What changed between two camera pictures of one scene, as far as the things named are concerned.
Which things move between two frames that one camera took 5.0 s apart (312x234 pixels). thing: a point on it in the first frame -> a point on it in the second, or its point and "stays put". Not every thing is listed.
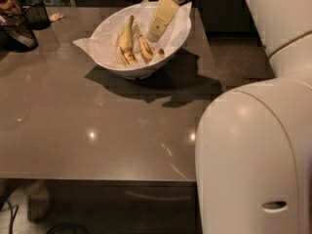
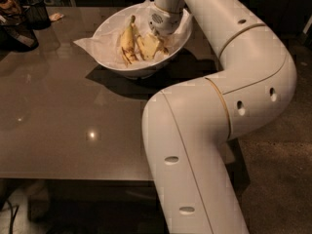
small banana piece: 161,53 -> 166,50
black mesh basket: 15,34 stays put
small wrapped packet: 56,17 stays put
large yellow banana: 126,43 stays put
